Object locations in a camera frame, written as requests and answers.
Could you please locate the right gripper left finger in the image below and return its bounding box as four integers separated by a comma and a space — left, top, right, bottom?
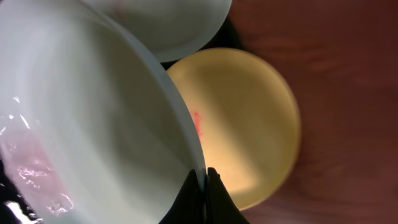
159, 169, 205, 224

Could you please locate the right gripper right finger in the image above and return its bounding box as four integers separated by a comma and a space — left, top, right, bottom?
205, 167, 249, 224

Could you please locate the yellow plate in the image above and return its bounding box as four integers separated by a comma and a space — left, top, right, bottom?
167, 48, 301, 210

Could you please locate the light blue plate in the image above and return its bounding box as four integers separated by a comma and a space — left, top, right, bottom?
84, 0, 232, 62
1, 1, 206, 223

